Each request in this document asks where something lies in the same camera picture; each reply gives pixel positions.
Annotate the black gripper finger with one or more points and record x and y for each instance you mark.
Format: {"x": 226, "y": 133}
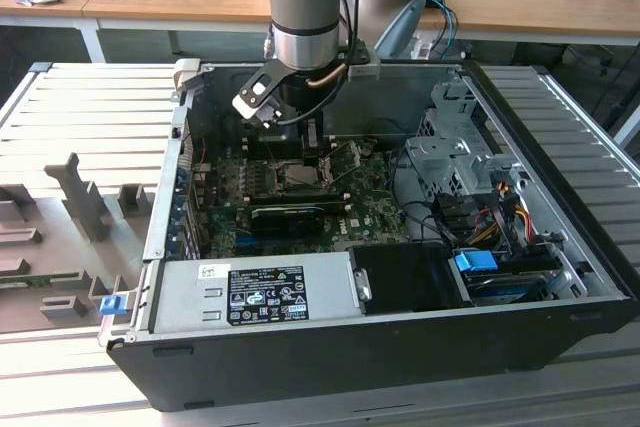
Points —
{"x": 318, "y": 142}
{"x": 305, "y": 142}

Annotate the CPU socket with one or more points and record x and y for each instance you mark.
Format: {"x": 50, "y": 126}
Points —
{"x": 274, "y": 178}

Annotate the blue expansion slot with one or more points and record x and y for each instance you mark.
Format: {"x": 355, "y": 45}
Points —
{"x": 250, "y": 243}

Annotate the coin cell battery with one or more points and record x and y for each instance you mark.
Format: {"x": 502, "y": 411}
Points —
{"x": 368, "y": 148}

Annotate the black expansion card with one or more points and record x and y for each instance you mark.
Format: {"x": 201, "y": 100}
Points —
{"x": 287, "y": 221}

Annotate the green motherboard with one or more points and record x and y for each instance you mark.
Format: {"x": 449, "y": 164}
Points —
{"x": 370, "y": 207}

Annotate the pale blue teach pendant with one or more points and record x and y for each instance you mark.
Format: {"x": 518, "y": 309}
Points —
{"x": 400, "y": 29}

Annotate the metal drive cage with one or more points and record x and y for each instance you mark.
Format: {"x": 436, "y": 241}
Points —
{"x": 450, "y": 157}

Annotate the grey power supply unit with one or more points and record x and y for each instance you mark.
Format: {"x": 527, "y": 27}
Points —
{"x": 185, "y": 297}

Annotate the blue disk carrier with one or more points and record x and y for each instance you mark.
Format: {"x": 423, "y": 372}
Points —
{"x": 475, "y": 263}

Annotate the black open PC case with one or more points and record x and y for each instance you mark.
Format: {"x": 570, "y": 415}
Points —
{"x": 350, "y": 372}

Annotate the grey parts rack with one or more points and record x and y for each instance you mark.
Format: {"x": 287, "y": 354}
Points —
{"x": 75, "y": 247}

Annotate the blue case latch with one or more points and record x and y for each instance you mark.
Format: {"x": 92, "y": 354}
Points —
{"x": 111, "y": 305}

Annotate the green circuit board stick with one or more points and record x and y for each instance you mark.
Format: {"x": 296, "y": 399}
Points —
{"x": 40, "y": 283}

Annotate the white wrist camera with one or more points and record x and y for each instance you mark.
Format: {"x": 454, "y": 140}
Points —
{"x": 250, "y": 97}

